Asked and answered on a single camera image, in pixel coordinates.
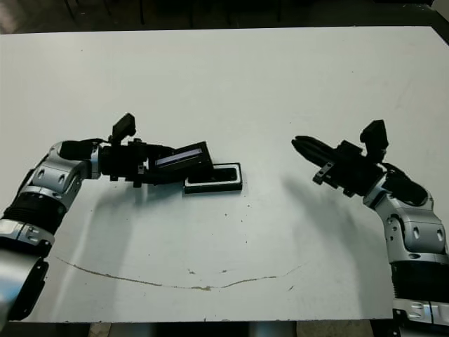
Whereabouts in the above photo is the slim black camera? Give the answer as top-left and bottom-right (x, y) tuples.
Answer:
(212, 168), (236, 183)

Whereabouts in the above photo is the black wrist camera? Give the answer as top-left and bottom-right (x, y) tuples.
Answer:
(111, 112), (137, 143)
(360, 119), (389, 157)

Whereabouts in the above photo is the black box base white inlay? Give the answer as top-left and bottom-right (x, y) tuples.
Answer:
(182, 162), (243, 196)

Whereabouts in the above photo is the black box lid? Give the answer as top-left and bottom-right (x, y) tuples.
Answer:
(154, 140), (213, 183)

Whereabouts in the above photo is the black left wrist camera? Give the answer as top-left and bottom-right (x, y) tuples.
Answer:
(111, 112), (137, 143)

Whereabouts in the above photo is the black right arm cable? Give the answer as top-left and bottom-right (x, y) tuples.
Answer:
(381, 161), (408, 176)

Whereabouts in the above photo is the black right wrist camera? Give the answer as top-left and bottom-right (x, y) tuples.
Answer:
(360, 119), (389, 157)

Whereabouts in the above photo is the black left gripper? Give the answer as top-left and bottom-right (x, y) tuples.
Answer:
(100, 138), (187, 190)

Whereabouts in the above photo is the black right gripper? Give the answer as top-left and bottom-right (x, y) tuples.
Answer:
(291, 136), (387, 198)

